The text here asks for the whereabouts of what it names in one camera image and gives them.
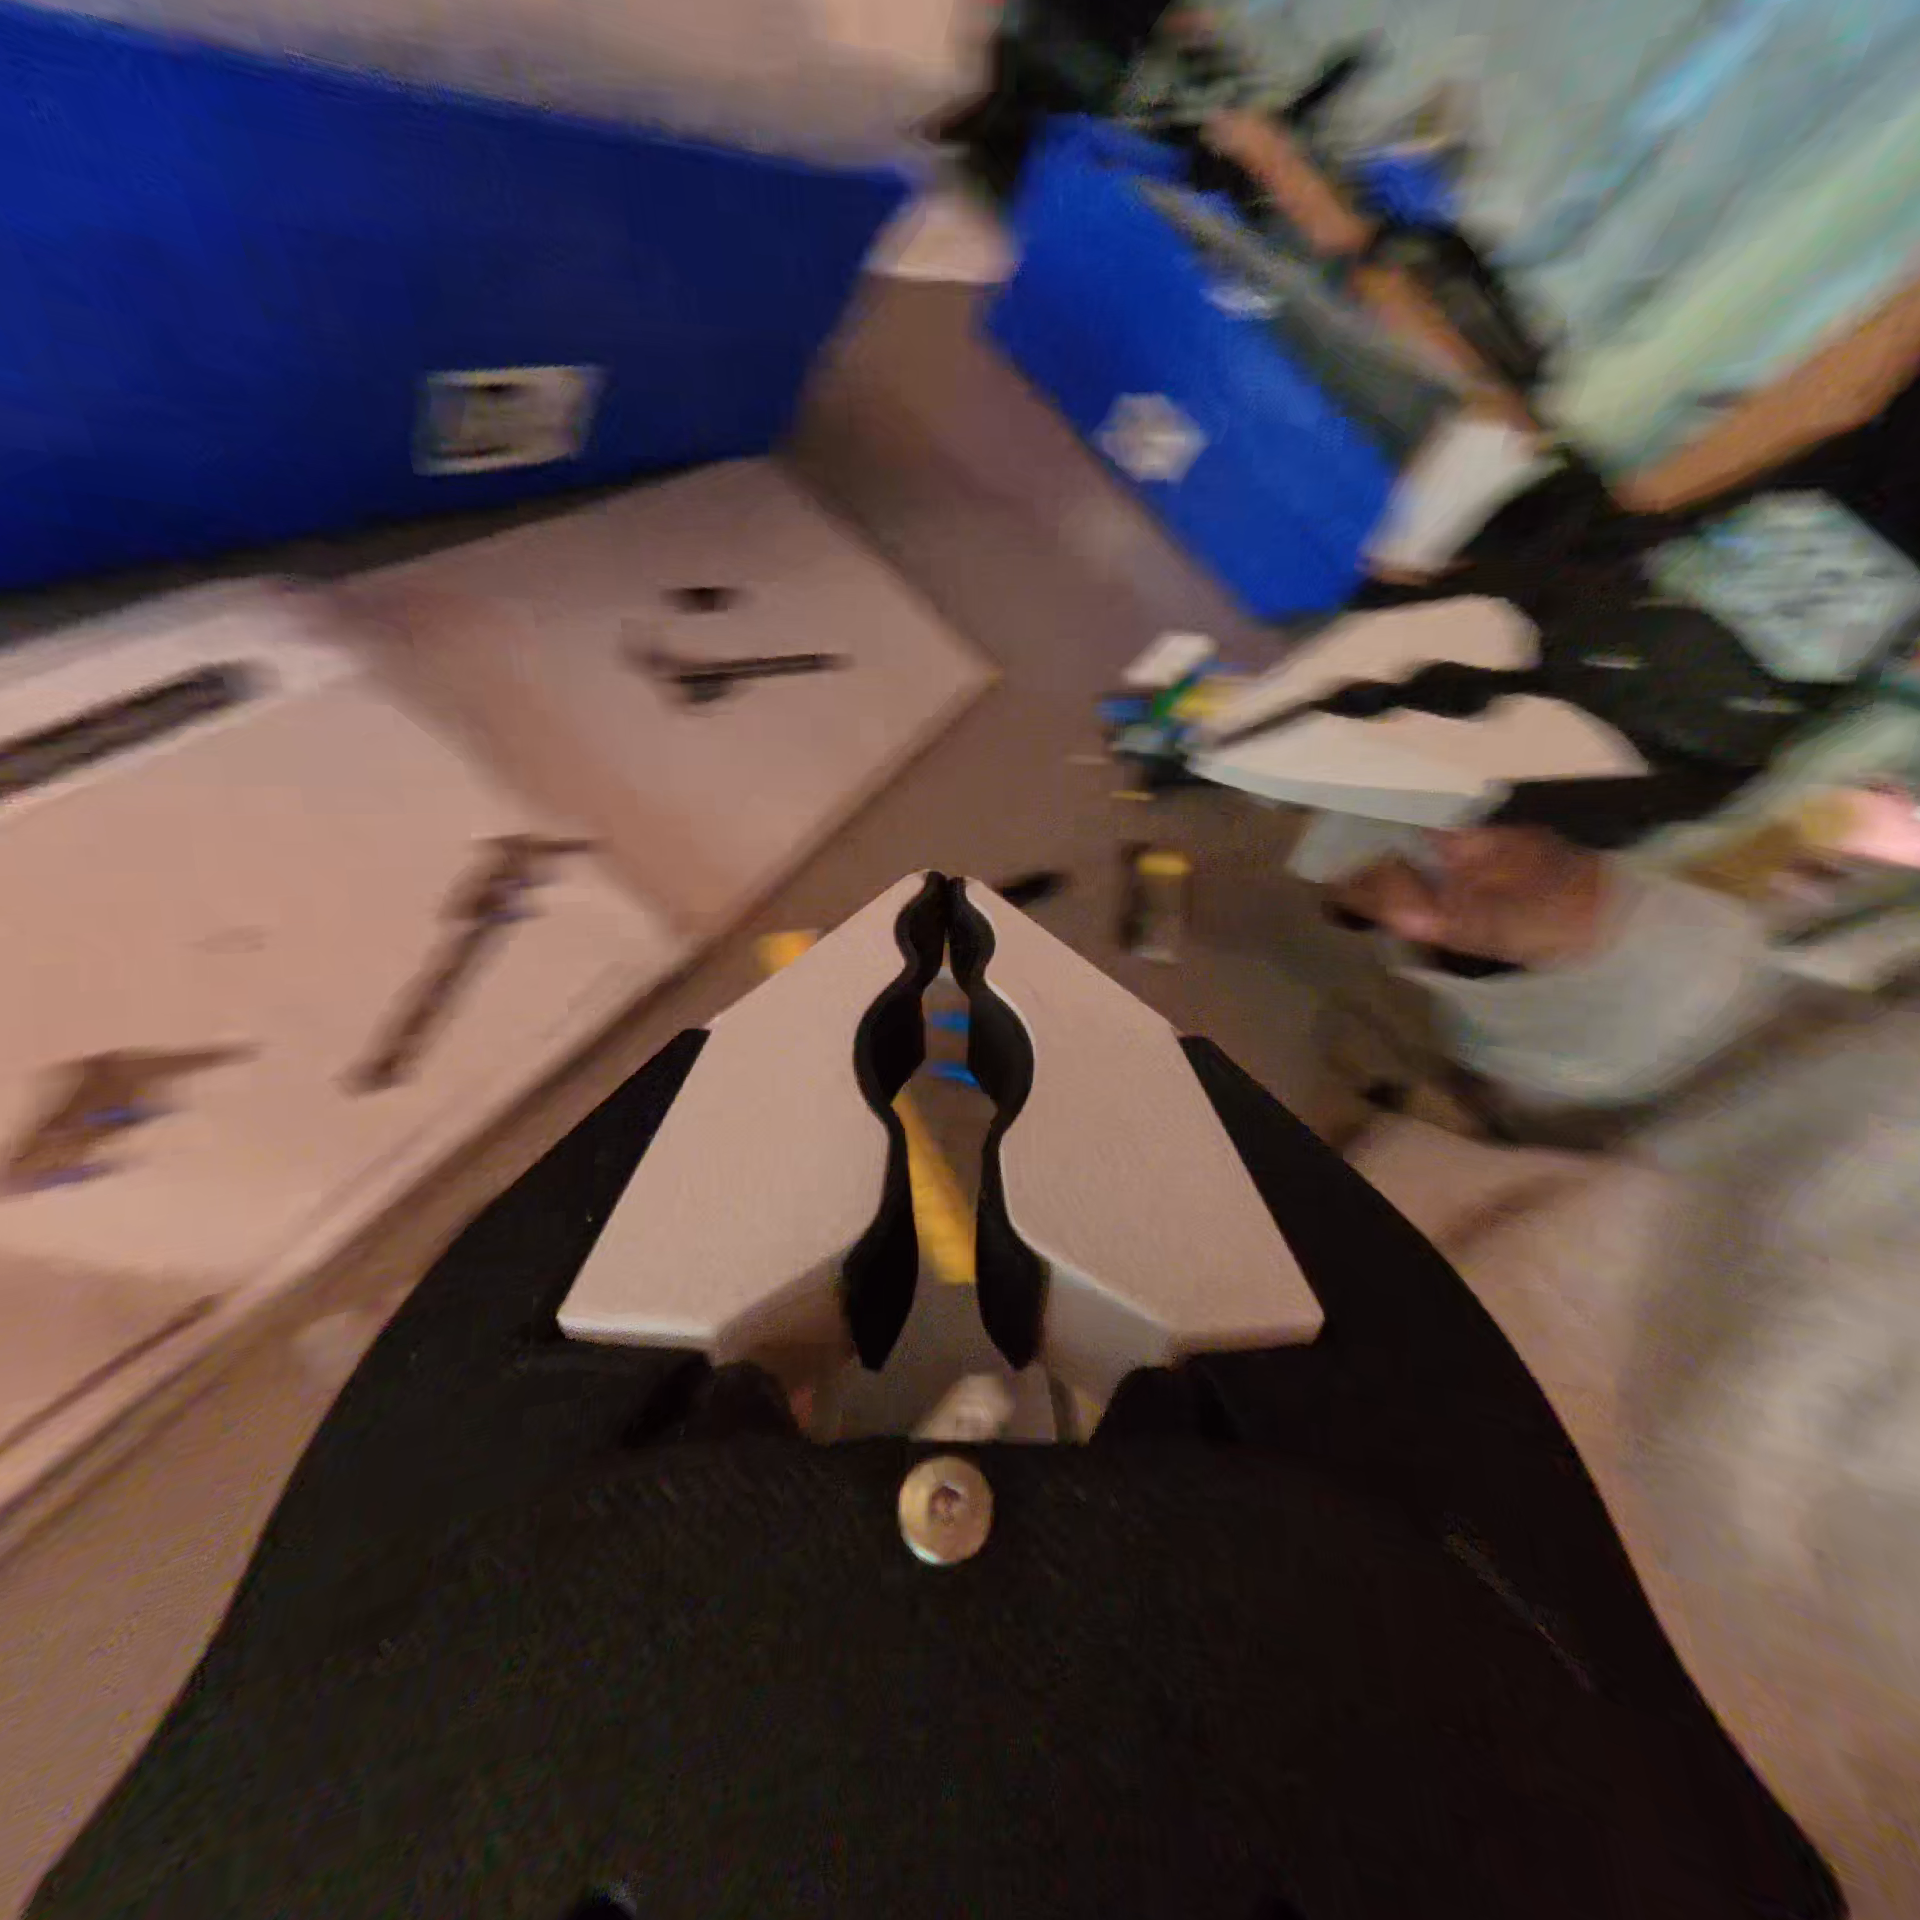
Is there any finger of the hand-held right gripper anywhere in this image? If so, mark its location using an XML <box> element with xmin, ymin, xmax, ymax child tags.
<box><xmin>1211</xmin><ymin>594</ymin><xmax>1548</xmax><ymax>740</ymax></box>
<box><xmin>1188</xmin><ymin>694</ymin><xmax>1655</xmax><ymax>831</ymax></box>

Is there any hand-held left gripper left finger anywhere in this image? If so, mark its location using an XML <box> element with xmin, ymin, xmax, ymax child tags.
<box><xmin>557</xmin><ymin>871</ymin><xmax>954</xmax><ymax>1442</ymax></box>

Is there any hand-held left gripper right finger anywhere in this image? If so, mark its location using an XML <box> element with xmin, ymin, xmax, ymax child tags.
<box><xmin>948</xmin><ymin>873</ymin><xmax>1325</xmax><ymax>1440</ymax></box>

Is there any pile of coloured lego pieces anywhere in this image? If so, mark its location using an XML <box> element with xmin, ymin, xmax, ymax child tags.
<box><xmin>1099</xmin><ymin>630</ymin><xmax>1250</xmax><ymax>799</ymax></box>

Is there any person's right forearm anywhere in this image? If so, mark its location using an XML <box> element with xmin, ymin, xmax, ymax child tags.
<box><xmin>1411</xmin><ymin>871</ymin><xmax>1807</xmax><ymax>1119</ymax></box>

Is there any yellow lego beam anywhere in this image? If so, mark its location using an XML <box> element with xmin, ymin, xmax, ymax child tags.
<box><xmin>754</xmin><ymin>930</ymin><xmax>980</xmax><ymax>1286</ymax></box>

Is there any black and yellow lego piece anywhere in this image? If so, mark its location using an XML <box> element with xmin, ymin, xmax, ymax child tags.
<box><xmin>1112</xmin><ymin>842</ymin><xmax>1198</xmax><ymax>965</ymax></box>

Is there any open lego instruction booklet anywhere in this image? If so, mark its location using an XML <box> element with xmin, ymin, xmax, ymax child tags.
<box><xmin>0</xmin><ymin>457</ymin><xmax>1000</xmax><ymax>1517</ymax></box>

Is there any person's right hand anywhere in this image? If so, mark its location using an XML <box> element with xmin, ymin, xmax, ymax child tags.
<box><xmin>1341</xmin><ymin>825</ymin><xmax>1624</xmax><ymax>968</ymax></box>

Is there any small blue plastic bin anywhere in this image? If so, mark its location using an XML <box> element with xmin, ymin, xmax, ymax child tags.
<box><xmin>983</xmin><ymin>119</ymin><xmax>1408</xmax><ymax>623</ymax></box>

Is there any person's grey sweatshirt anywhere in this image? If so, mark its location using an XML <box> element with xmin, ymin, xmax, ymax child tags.
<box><xmin>1500</xmin><ymin>1036</ymin><xmax>1920</xmax><ymax>1920</ymax></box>

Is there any large blue plastic bin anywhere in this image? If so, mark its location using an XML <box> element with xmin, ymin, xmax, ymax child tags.
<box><xmin>0</xmin><ymin>0</ymin><xmax>922</xmax><ymax>594</ymax></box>

